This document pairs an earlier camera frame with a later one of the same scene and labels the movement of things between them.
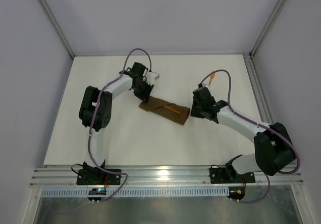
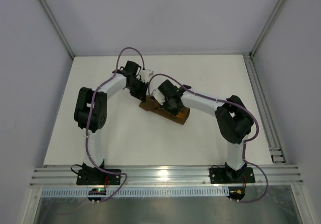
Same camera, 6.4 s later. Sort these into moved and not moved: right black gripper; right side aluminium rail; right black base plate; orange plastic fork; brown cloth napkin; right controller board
Moved: right black gripper; orange plastic fork
Not moved: brown cloth napkin; right controller board; right side aluminium rail; right black base plate
